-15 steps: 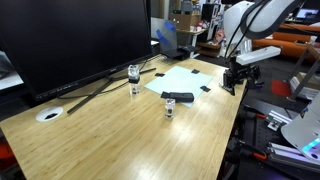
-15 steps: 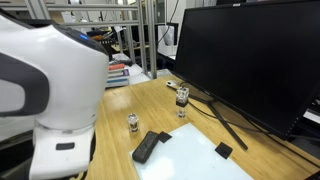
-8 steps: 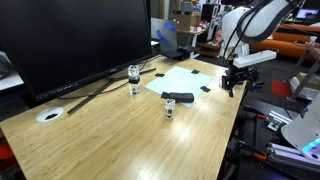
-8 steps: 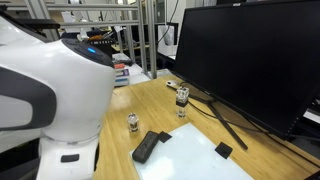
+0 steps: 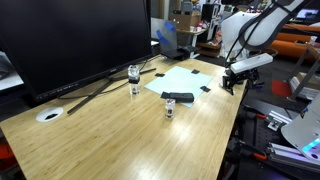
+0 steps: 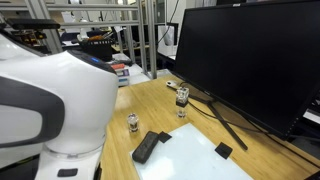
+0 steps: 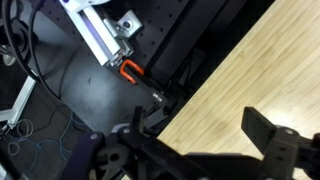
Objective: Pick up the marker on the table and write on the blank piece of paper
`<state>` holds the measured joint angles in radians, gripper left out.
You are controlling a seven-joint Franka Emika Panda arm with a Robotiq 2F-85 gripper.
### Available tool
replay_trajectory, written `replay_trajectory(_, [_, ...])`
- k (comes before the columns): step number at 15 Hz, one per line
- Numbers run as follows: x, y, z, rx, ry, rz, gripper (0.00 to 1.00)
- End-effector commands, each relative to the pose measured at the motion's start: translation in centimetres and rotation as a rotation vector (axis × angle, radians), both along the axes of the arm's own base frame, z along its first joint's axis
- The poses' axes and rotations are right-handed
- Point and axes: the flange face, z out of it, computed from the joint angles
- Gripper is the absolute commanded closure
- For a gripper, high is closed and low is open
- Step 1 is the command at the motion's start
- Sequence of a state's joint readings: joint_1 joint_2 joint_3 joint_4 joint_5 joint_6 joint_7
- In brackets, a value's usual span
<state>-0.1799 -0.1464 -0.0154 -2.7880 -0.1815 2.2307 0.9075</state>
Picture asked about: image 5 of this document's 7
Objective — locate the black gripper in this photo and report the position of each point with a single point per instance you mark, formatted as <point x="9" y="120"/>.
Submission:
<point x="241" y="77"/>

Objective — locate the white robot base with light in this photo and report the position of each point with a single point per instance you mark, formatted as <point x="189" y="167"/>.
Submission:
<point x="303" y="133"/>

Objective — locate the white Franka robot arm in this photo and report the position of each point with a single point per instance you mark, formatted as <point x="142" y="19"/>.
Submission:
<point x="266" y="26"/>

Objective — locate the black tape piece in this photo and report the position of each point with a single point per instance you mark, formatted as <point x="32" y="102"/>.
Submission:
<point x="205" y="89"/>
<point x="159" y="75"/>
<point x="164" y="95"/>
<point x="195" y="71"/>

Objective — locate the blank white paper sheet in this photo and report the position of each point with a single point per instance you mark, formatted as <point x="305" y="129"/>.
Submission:
<point x="180" y="81"/>

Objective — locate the purple spring clamp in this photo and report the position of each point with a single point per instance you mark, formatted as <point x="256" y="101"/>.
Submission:
<point x="256" y="84"/>

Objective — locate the black whiteboard eraser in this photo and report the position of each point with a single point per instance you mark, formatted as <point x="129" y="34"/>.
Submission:
<point x="181" y="97"/>

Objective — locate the red floor mat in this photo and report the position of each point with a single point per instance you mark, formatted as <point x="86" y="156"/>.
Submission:
<point x="281" y="88"/>

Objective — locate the black perforated breadboard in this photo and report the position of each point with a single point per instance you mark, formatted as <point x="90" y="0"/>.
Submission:
<point x="256" y="136"/>

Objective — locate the small clear shaker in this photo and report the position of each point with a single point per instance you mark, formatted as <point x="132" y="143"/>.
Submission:
<point x="170" y="108"/>

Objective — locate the orange sofa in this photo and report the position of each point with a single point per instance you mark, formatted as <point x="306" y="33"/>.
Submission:
<point x="290" y="43"/>

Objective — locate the tilted light grey panel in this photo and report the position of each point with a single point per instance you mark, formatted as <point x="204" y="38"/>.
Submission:
<point x="168" y="36"/>

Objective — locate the cardboard box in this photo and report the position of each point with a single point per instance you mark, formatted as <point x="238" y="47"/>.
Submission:
<point x="185" y="20"/>

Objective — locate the tall clear shaker black band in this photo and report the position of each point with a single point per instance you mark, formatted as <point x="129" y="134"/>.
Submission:
<point x="134" y="80"/>

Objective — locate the black monitor stand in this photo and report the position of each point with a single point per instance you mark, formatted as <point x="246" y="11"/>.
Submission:
<point x="100" y="88"/>

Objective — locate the large black monitor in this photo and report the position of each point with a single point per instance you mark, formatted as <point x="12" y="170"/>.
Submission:
<point x="73" y="43"/>

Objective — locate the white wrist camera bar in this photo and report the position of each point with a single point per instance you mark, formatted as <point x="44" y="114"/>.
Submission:
<point x="251" y="62"/>

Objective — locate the aluminium corner bracket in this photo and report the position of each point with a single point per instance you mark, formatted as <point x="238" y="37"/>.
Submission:
<point x="278" y="120"/>

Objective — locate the aluminium extrusion rail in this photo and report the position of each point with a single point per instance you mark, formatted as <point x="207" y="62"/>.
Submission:
<point x="290" y="155"/>

